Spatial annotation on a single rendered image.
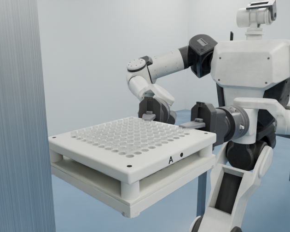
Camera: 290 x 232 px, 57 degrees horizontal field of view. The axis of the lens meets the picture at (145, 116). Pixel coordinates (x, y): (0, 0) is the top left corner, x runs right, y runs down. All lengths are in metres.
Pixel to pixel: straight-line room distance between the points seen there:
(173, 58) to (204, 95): 4.94
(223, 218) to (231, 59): 0.55
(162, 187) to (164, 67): 0.72
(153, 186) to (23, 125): 0.23
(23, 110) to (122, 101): 4.74
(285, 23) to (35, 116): 5.10
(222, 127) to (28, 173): 0.46
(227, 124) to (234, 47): 0.42
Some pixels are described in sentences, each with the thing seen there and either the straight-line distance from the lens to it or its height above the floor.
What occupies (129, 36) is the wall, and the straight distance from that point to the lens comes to 5.07.
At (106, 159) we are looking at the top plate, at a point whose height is 1.08.
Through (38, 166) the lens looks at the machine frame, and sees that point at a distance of 0.31.
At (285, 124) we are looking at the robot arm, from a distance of 0.76.
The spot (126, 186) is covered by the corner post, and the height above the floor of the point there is 1.06.
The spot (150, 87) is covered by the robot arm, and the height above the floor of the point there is 1.13.
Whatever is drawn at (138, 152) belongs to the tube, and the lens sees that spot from 0.43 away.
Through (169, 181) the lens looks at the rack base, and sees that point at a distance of 0.45.
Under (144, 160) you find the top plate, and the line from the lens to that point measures 0.41.
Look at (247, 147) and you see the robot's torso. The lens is 1.06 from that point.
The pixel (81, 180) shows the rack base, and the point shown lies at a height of 1.03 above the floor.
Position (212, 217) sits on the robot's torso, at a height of 0.68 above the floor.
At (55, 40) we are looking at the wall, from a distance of 4.30.
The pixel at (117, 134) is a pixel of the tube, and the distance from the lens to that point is 0.52.
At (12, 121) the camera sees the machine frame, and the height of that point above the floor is 1.18.
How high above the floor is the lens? 1.24
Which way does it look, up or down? 13 degrees down
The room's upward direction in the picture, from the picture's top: straight up
